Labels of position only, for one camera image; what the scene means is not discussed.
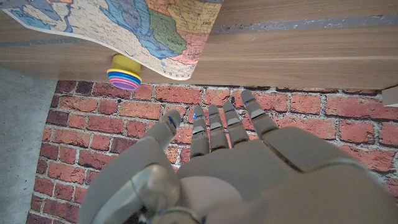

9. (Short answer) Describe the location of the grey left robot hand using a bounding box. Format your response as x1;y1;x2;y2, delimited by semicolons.
77;89;398;224

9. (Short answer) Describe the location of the blue stacking cup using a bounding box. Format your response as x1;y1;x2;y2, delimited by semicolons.
107;71;142;85

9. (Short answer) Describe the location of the red brick printed backdrop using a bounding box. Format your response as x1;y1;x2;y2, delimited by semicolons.
26;79;398;224

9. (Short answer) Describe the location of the purple stacking cup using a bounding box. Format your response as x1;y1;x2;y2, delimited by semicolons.
109;80;139;91

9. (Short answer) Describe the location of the yellow stacking cup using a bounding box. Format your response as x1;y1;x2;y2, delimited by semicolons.
107;53;143;82

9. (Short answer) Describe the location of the United States paper map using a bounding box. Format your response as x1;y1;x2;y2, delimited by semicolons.
0;0;224;81

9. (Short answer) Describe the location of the pink stacking cup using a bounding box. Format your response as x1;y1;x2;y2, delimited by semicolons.
108;77;141;88

